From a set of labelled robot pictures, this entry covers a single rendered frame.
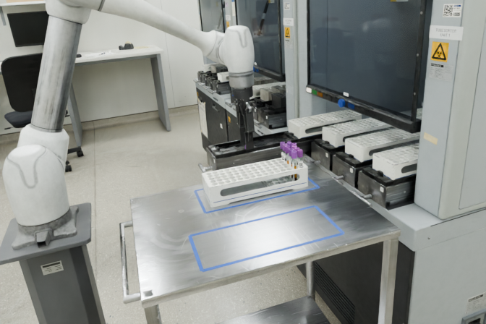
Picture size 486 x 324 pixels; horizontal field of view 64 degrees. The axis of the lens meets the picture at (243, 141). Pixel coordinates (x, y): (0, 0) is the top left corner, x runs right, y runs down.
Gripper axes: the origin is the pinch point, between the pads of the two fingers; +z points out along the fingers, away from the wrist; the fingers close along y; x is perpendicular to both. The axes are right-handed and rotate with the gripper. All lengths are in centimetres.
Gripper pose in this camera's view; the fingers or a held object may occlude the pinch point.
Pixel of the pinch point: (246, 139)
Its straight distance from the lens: 148.5
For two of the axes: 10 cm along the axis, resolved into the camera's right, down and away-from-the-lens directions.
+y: -3.4, -3.0, 8.9
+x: -9.3, 1.9, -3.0
